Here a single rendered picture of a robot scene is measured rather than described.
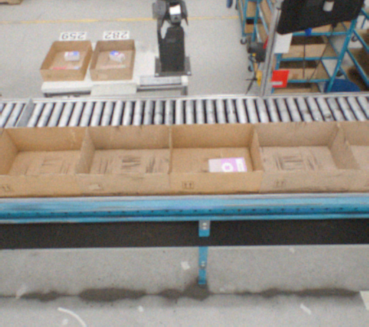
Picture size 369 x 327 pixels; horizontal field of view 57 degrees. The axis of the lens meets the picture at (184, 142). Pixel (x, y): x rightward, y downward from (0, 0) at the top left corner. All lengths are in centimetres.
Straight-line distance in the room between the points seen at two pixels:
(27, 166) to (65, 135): 24
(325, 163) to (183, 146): 68
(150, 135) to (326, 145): 87
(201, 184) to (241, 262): 101
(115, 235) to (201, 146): 61
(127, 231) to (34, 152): 61
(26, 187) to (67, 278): 97
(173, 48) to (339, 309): 190
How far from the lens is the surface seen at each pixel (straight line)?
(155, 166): 162
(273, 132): 167
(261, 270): 235
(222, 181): 144
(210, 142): 167
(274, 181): 148
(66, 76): 248
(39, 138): 179
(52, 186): 156
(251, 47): 207
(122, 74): 238
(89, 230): 180
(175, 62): 238
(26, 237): 190
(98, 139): 170
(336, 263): 251
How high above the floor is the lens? 213
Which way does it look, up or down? 46 degrees down
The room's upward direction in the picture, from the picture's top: 2 degrees counter-clockwise
